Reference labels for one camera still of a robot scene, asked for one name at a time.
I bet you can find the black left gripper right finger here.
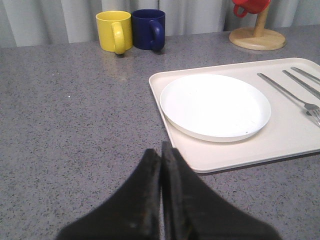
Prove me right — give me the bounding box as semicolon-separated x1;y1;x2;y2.
161;141;281;240

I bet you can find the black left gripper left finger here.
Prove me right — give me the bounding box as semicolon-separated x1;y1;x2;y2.
57;149;161;240

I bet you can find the white round plate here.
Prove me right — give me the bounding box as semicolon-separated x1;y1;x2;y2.
160;74;272;143

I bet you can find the silver fork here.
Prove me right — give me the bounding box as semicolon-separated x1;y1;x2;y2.
257;72;320;127

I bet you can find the silver chopstick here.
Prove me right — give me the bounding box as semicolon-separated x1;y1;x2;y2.
282;70;320;99
291;66;320;84

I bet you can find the cream rabbit tray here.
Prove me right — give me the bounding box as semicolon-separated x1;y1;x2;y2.
149;58;320;173

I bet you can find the wooden mug tree stand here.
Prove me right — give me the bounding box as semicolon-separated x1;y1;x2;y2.
229;6;286;51

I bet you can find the yellow mug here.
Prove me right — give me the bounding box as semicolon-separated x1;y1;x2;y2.
95;10;133;55

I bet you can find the dark blue mug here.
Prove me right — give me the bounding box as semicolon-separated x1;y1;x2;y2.
131;9;166;52

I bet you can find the red mug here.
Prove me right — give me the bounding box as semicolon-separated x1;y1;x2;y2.
232;0;271;18

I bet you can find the grey curtain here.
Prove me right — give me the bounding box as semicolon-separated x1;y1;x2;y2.
0;0;320;48

